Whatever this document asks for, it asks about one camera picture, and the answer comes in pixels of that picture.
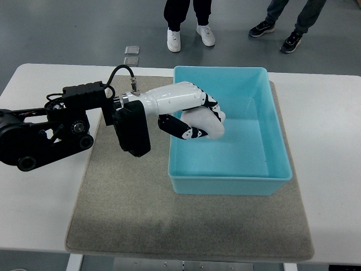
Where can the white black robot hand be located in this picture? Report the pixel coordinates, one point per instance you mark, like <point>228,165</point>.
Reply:
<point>168,102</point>

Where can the white plush toy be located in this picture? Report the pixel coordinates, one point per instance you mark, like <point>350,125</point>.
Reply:
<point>205,119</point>

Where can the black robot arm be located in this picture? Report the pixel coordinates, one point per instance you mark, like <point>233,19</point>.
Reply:
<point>36,137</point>

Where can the blue plastic box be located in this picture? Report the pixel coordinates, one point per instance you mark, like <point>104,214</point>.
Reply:
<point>251,157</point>

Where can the lower floor outlet plate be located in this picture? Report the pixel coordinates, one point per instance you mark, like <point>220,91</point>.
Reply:
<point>131,61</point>

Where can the floor outlet plate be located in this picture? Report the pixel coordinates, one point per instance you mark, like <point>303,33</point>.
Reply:
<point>132,50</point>
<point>131,61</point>

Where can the upper floor outlet plate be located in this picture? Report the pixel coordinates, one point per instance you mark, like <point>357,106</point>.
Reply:
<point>132,50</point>

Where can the left white sneaker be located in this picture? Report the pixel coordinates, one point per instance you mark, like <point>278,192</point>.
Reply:
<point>173,41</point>

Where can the white sneaker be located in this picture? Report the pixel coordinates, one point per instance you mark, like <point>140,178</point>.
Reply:
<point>206,35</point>
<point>173,41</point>

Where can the right white sneaker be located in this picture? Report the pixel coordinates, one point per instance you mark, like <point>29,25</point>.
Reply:
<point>206,35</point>

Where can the person in black trousers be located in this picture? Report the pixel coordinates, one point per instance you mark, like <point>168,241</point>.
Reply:
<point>175,12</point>

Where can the grey felt mat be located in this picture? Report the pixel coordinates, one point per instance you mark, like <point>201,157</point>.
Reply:
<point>127,206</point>

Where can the left black sneaker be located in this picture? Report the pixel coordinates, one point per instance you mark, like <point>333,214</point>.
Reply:
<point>261,29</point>

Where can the black sneaker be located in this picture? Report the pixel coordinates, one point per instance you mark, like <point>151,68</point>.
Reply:
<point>261,29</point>
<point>291,43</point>

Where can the right black sneaker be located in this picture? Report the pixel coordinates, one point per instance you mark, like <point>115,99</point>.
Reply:
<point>291,43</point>

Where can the person in grey trousers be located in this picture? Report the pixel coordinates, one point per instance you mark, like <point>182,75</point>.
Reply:
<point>307,13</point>

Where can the metal table frame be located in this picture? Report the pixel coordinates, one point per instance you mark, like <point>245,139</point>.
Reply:
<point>76,262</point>

